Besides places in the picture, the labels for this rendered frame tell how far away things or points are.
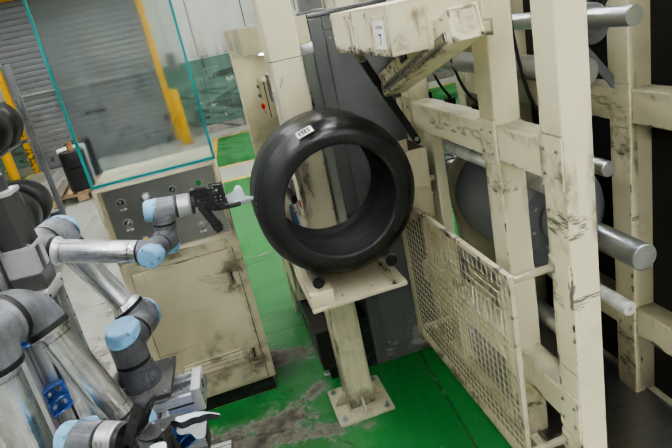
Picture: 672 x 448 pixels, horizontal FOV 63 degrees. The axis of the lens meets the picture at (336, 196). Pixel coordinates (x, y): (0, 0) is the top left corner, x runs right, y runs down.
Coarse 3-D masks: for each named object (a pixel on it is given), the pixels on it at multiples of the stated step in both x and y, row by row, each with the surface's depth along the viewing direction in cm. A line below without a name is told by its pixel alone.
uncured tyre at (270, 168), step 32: (288, 128) 187; (320, 128) 180; (352, 128) 182; (256, 160) 195; (288, 160) 178; (384, 160) 186; (256, 192) 184; (384, 192) 219; (288, 224) 214; (352, 224) 220; (384, 224) 213; (288, 256) 190; (320, 256) 190; (352, 256) 193
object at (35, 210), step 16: (16, 96) 537; (0, 112) 490; (16, 112) 526; (0, 128) 477; (16, 128) 517; (32, 128) 548; (0, 144) 480; (16, 144) 535; (48, 176) 564; (32, 192) 531; (48, 192) 551; (32, 208) 500; (48, 208) 544; (64, 208) 580
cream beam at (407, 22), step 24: (408, 0) 151; (432, 0) 153; (456, 0) 154; (336, 24) 200; (360, 24) 173; (384, 24) 152; (408, 24) 153; (432, 24) 154; (336, 48) 207; (360, 48) 180; (408, 48) 155; (432, 48) 157
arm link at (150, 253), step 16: (48, 240) 173; (64, 240) 175; (80, 240) 175; (96, 240) 175; (112, 240) 175; (128, 240) 175; (144, 240) 174; (160, 240) 176; (48, 256) 172; (64, 256) 173; (80, 256) 172; (96, 256) 172; (112, 256) 172; (128, 256) 172; (144, 256) 170; (160, 256) 171
